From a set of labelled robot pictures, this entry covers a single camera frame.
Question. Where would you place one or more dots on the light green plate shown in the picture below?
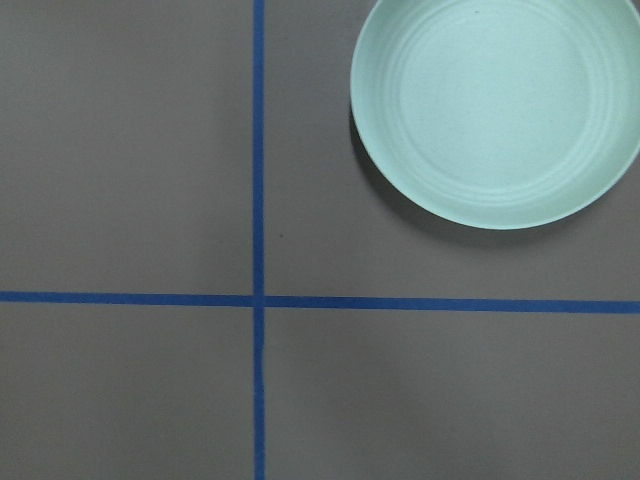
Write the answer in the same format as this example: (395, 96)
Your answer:
(500, 115)

